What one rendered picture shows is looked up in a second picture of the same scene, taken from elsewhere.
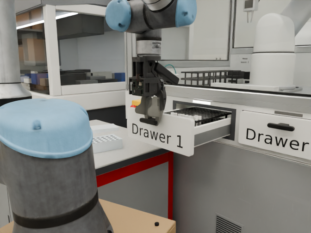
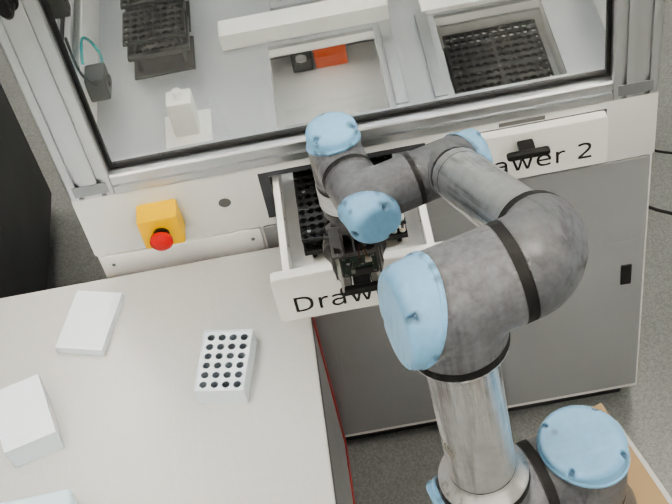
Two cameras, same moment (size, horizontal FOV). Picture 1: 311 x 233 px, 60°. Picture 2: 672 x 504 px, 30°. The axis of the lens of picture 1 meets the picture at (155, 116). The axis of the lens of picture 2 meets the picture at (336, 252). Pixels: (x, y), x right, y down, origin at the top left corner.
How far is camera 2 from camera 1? 1.61 m
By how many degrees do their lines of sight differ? 51
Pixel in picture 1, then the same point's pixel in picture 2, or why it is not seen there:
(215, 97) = (375, 139)
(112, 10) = (373, 224)
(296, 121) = (542, 131)
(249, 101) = (449, 125)
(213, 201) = not seen: hidden behind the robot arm
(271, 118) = (501, 140)
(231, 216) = not seen: hidden behind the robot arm
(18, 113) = (600, 460)
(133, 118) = (293, 291)
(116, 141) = (251, 343)
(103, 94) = not seen: outside the picture
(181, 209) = (332, 332)
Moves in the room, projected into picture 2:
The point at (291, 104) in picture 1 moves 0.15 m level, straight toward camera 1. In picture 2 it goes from (523, 106) to (572, 159)
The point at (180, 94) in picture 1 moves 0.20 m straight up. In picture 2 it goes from (278, 158) to (255, 69)
